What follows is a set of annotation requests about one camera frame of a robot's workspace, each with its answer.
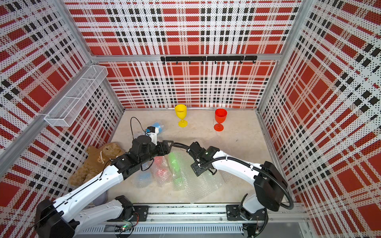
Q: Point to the white wire mesh basket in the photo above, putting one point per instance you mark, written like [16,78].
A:
[65,112]

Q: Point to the red glass bundle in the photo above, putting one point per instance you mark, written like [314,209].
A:
[161,171]

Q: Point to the yellow plastic wine glass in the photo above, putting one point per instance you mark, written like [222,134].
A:
[181,112]

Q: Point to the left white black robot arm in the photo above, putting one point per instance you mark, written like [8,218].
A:
[67,215]

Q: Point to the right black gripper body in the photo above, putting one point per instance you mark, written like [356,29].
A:
[196,167]

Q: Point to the green glass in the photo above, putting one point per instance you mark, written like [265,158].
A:
[177,164]

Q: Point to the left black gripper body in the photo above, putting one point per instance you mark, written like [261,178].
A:
[155,150]

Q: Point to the wrapped light blue glass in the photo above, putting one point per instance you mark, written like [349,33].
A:
[144,179]

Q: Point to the blue glass in bubble wrap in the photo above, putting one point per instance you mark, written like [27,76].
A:
[159,127]

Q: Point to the red plastic wine glass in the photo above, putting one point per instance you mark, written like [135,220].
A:
[220,117]

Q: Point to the brown teddy bear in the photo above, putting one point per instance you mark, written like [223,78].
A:
[95,162]

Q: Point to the black wall hook rail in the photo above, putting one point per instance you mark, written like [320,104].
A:
[208,58]

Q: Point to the green circuit board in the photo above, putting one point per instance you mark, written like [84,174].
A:
[123,229]

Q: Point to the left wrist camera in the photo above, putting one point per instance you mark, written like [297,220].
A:
[152,132]

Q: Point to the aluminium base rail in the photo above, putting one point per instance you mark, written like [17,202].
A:
[207,220]

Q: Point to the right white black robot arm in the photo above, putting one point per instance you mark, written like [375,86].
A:
[271,189]

